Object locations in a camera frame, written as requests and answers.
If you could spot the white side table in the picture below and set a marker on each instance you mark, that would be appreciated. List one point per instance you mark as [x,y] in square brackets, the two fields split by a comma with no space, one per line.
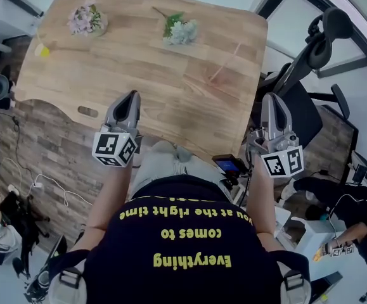
[316,233]

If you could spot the person's black printed t-shirt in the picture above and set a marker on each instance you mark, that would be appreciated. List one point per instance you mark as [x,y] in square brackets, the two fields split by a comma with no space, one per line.
[183,258]

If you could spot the black waist device blue screen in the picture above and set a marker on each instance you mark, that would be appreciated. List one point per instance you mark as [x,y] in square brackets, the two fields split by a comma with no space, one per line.
[227,165]

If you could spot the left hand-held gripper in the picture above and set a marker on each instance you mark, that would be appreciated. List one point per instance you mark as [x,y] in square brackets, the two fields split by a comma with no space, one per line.
[107,146]

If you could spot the white green flower bouquet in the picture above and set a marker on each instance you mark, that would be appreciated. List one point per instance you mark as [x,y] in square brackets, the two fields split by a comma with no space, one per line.
[181,30]

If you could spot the person's left forearm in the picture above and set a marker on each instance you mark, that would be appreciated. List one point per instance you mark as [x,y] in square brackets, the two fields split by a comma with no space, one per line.
[107,201]

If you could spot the pink straw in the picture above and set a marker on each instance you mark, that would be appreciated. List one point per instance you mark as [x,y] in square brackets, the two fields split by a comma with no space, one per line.
[226,61]

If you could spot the person's right forearm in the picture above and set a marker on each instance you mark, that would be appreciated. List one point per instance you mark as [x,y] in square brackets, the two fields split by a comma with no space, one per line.
[262,201]

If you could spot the black cabinet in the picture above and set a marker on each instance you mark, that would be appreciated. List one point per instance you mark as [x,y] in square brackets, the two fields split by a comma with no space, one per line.
[325,288]

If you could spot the purple flower bouquet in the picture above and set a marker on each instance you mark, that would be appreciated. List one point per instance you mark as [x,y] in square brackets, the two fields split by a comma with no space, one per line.
[86,19]

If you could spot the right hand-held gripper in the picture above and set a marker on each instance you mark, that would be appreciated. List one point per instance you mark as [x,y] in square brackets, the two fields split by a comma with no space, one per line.
[281,163]

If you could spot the small orange object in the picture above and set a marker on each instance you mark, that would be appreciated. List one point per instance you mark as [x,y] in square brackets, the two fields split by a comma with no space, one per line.
[319,254]

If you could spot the small yellow object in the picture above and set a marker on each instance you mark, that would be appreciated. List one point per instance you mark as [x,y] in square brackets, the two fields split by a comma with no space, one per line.
[42,51]

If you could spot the black office chair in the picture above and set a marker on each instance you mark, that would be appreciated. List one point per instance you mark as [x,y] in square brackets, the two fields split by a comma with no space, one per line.
[303,112]

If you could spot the person's light jeans legs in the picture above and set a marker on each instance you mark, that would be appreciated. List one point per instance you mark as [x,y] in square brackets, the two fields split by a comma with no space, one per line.
[164,163]

